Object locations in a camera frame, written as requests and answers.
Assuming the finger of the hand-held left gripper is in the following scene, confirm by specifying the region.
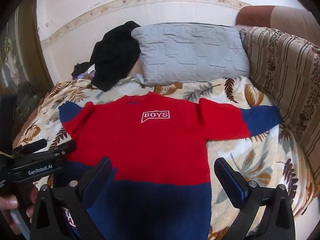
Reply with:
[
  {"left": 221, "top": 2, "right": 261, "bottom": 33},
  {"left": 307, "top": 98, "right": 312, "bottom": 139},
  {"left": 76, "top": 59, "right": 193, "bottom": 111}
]
[
  {"left": 46, "top": 140, "right": 77, "bottom": 162},
  {"left": 12, "top": 138, "right": 48, "bottom": 156}
]

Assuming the brown sofa backrest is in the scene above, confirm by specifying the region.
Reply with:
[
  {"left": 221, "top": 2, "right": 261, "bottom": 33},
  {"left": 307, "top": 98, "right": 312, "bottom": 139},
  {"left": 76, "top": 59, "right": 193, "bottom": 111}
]
[{"left": 236, "top": 5, "right": 320, "bottom": 48}]

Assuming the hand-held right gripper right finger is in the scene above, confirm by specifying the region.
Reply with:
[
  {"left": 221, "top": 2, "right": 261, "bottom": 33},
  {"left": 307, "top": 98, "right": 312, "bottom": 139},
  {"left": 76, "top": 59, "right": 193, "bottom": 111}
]
[{"left": 214, "top": 157, "right": 296, "bottom": 240}]

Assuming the grey quilted pillow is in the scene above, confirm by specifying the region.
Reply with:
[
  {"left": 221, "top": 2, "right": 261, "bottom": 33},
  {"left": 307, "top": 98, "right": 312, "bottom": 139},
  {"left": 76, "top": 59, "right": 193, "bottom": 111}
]
[{"left": 131, "top": 22, "right": 250, "bottom": 87}]

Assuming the wooden door with glass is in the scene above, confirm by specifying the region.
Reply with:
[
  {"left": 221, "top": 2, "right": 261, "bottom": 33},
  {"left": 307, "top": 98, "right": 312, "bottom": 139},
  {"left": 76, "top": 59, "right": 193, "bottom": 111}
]
[{"left": 0, "top": 0, "right": 54, "bottom": 122}]

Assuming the leaf-print blanket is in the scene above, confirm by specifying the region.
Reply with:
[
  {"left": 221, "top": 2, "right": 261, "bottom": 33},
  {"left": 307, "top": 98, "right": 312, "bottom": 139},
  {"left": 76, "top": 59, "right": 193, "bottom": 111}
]
[{"left": 12, "top": 76, "right": 316, "bottom": 240}]

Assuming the red and blue sweater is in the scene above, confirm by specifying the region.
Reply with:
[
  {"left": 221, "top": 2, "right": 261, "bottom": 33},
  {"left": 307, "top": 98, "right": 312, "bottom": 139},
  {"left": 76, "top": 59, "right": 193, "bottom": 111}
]
[{"left": 59, "top": 92, "right": 282, "bottom": 240}]

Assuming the small dark cloth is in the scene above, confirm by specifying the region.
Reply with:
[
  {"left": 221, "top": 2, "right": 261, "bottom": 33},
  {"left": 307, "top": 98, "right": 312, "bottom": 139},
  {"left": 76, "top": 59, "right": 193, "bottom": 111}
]
[{"left": 71, "top": 62, "right": 95, "bottom": 78}]

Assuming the striped beige cushion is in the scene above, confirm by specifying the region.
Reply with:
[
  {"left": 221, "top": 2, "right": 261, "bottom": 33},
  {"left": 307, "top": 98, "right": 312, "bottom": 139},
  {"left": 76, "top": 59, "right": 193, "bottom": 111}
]
[{"left": 244, "top": 26, "right": 320, "bottom": 178}]

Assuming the black garment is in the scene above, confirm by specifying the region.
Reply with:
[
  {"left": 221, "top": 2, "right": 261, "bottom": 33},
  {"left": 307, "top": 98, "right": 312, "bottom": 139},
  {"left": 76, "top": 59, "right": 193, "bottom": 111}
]
[{"left": 90, "top": 21, "right": 142, "bottom": 92}]

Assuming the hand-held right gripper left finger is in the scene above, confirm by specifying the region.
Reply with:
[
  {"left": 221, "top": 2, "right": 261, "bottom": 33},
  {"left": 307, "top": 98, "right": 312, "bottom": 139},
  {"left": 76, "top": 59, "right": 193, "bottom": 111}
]
[{"left": 30, "top": 157, "right": 113, "bottom": 240}]

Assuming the person's left hand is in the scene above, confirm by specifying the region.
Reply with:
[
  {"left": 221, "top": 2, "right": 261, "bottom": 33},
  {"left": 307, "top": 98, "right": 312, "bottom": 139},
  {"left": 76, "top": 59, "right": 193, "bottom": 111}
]
[{"left": 0, "top": 184, "right": 39, "bottom": 221}]

